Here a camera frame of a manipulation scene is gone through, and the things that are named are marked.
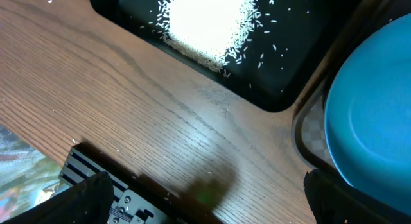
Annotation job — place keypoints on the black plastic bin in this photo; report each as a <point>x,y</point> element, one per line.
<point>311,43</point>

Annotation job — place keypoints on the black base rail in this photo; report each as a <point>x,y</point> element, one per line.
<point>137,199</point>

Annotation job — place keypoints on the dark brown serving tray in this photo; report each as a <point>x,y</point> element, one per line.
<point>308,132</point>

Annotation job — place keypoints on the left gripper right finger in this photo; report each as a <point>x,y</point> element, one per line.
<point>333,201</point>

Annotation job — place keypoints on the pile of white rice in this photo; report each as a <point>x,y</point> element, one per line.
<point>250,35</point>

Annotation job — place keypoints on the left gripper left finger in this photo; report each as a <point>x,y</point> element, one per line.
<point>87,202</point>

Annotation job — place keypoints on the dark blue plate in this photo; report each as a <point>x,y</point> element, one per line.
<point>367,116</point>

